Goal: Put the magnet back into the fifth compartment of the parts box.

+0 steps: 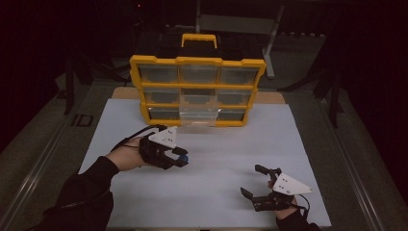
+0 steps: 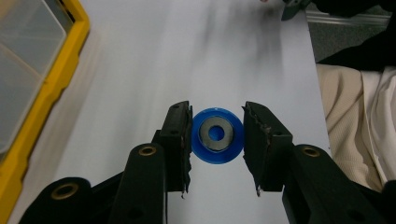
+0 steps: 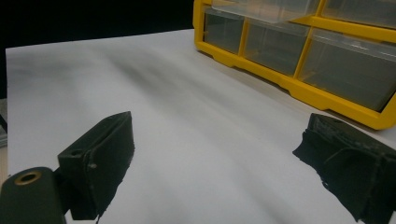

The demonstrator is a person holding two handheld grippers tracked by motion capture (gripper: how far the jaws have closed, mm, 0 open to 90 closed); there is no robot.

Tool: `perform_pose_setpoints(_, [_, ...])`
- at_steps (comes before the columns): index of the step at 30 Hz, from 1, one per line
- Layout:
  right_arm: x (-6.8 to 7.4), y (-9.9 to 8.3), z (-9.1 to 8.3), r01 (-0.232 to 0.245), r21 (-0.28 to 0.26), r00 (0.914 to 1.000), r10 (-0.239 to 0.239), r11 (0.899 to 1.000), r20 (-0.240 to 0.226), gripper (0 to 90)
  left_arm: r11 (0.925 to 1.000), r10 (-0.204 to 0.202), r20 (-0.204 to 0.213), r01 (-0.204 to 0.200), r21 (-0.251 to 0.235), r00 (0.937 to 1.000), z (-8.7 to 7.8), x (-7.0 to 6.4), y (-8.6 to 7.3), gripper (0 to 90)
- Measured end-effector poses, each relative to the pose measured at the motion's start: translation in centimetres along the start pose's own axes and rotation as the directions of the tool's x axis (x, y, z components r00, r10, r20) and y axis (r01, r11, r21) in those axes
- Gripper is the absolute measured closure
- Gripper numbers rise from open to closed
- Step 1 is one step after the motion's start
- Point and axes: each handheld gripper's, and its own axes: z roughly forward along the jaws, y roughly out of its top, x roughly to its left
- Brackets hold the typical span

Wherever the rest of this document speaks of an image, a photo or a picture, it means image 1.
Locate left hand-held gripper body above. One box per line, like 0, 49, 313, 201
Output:
139, 125, 181, 170

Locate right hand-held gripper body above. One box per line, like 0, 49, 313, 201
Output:
252, 167, 315, 213

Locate single clear plastic drawer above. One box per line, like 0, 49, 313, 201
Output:
178, 92, 219, 127

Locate yellow drawer organizer cabinet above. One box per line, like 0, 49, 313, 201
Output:
129, 33, 268, 128

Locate person's right hand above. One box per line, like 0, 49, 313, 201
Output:
267, 180, 300, 221

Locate person's left hand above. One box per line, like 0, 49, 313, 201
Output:
105, 136, 149, 173

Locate white table cover sheet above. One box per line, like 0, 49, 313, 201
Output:
78, 97, 332, 229

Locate grid of clear drawers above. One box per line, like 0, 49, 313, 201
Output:
138, 63, 260, 122

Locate grey metal stand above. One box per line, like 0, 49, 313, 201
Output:
194, 0, 287, 80

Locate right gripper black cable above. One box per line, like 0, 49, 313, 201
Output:
293, 192, 311, 219

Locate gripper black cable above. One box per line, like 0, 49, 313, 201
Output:
110, 124, 169, 152
293, 192, 311, 219

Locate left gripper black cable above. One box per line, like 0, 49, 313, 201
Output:
110, 124, 169, 152

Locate metal floor rail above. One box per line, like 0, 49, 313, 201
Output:
320, 97, 386, 231
0, 112, 78, 231

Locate black stand post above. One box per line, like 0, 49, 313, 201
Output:
62, 56, 76, 116
328, 73, 344, 129

